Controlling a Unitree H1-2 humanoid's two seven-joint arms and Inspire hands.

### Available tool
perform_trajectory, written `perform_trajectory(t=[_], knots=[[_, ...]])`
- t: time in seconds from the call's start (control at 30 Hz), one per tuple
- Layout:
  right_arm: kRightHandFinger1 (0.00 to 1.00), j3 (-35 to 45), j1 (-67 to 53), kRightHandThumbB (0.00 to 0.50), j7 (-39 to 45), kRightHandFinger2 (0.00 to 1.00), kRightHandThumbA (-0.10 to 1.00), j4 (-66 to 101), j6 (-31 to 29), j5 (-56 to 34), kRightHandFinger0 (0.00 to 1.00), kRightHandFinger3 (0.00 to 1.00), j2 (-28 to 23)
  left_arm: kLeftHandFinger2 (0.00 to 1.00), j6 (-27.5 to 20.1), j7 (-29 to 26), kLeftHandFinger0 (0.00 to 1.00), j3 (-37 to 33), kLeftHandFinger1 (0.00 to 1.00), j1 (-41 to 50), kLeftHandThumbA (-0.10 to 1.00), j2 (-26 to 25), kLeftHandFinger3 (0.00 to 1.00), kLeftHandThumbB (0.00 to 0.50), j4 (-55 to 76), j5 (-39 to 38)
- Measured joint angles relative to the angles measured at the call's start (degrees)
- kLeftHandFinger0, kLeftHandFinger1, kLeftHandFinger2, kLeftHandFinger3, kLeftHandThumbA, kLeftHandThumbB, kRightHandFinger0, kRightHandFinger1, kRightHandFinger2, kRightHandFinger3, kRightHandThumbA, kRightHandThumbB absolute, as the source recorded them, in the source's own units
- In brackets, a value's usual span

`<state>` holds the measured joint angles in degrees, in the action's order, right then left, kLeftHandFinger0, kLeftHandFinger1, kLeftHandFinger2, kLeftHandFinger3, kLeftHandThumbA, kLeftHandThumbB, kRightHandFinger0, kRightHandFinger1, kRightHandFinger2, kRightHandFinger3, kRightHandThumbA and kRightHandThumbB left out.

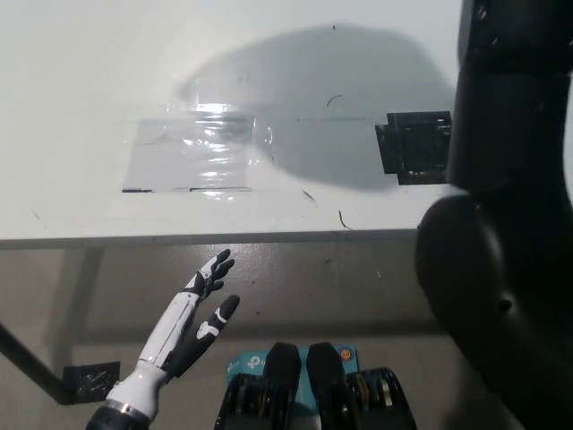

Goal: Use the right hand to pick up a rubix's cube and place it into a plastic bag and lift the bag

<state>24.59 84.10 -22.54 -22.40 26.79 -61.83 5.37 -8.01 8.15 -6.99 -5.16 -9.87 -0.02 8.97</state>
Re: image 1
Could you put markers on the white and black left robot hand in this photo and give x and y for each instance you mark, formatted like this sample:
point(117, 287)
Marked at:
point(174, 340)

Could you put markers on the teal tp-link box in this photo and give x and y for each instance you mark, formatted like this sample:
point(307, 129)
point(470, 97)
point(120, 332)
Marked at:
point(244, 360)

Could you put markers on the black floor tape patch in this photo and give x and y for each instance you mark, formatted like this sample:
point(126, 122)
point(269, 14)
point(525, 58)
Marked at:
point(91, 383)

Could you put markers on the black table leg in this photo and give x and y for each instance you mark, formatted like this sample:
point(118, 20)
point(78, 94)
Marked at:
point(31, 358)

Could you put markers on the clear tape patch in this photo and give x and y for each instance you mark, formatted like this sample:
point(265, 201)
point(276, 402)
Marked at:
point(188, 152)

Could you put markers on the black ribbed robot torso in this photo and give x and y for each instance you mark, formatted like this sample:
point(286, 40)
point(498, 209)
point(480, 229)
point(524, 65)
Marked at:
point(367, 398)

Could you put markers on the black tape square marker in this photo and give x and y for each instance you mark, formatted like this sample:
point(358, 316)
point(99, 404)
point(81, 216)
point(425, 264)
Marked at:
point(412, 148)

